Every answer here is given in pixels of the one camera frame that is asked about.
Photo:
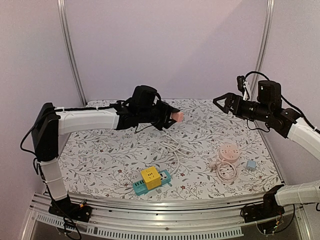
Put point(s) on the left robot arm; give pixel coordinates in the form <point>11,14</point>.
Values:
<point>145,106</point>

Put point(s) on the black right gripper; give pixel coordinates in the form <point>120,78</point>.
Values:
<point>233,104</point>

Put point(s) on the aluminium front rail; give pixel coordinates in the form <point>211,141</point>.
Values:
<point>205,219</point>

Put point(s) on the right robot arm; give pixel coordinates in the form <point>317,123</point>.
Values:
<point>278,114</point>

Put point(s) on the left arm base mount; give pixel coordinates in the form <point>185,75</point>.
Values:
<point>75,211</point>

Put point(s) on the right aluminium frame post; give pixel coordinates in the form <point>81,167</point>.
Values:
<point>270,6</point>

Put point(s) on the aluminium frame post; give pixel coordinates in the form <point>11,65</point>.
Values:
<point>270,6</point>
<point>62,11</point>

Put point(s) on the teal power strip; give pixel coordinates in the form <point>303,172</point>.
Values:
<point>139,186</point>

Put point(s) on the left aluminium frame post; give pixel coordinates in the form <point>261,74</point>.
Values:
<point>62,11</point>

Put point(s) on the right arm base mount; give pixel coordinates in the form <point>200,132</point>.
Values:
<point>256,212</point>

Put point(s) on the floral patterned table mat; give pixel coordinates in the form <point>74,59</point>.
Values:
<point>106,163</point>

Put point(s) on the pink cube charger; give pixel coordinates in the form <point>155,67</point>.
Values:
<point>177,116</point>

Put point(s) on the light blue cube charger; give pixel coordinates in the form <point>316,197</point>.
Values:
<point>251,165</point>

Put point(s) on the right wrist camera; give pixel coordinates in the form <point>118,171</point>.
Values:
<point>244,87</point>

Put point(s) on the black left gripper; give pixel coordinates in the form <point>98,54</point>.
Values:
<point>167,110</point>

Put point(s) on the yellow cube socket adapter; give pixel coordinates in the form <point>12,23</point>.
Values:
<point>151,177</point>

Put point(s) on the round pink socket hub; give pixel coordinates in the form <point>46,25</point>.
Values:
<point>229,153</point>

